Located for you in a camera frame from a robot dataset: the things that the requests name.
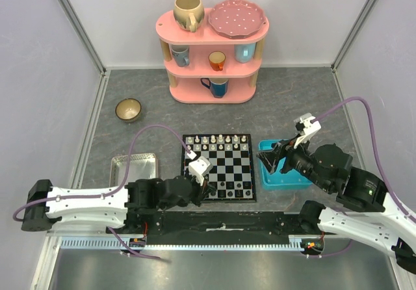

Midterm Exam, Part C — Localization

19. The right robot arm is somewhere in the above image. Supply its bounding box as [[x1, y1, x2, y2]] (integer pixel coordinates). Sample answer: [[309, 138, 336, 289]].
[[257, 140, 415, 273]]

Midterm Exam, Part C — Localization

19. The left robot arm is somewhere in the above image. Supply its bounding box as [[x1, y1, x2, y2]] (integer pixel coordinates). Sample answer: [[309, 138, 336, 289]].
[[21, 176, 215, 233]]

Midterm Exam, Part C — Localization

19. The black white chess board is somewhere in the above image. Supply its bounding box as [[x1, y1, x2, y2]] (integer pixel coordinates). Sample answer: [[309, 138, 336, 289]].
[[183, 133, 256, 202]]

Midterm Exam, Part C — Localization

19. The blue plastic bin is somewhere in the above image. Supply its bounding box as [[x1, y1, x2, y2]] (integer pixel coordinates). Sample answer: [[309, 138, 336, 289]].
[[258, 149, 312, 191]]

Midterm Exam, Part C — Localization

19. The pink metal tray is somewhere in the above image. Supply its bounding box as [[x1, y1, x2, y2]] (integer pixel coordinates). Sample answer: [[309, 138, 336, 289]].
[[109, 153, 159, 188]]

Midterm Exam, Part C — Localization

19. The dark blue mug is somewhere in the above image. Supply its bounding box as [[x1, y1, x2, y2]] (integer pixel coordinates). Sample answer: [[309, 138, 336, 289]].
[[200, 77, 229, 98]]

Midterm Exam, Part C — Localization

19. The brown ceramic bowl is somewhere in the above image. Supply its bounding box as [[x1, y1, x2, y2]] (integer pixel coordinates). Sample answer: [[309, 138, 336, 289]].
[[115, 98, 142, 123]]

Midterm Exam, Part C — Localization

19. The light blue mug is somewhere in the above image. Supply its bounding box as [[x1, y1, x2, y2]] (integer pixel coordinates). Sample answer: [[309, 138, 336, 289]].
[[234, 43, 256, 63]]

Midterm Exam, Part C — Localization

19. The orange cup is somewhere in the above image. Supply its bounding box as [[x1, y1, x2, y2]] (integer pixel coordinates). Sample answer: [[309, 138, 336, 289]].
[[209, 51, 226, 72]]

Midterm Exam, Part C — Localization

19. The pink three-tier shelf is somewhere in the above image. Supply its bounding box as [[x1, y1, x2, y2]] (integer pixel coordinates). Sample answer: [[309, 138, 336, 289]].
[[155, 11, 269, 104]]

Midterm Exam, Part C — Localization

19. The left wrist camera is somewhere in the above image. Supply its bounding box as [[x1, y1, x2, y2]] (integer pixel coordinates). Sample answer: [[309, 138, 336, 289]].
[[187, 150, 213, 186]]

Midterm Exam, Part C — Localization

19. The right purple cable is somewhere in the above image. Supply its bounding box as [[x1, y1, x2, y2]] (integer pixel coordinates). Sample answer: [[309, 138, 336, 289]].
[[305, 96, 416, 259]]

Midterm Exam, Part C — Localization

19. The purple cable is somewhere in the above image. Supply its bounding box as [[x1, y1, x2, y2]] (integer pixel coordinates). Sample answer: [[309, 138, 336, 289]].
[[12, 124, 192, 261], [305, 96, 416, 259]]

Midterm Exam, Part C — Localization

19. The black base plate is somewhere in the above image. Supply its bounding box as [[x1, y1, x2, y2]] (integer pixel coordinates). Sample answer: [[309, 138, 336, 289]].
[[115, 211, 321, 243]]

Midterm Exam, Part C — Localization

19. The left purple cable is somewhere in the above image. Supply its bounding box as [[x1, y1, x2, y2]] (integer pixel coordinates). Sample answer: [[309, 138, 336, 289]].
[[12, 124, 192, 261]]

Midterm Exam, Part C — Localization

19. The white cable duct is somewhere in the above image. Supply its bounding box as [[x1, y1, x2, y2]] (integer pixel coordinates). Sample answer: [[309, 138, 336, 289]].
[[60, 235, 304, 252]]

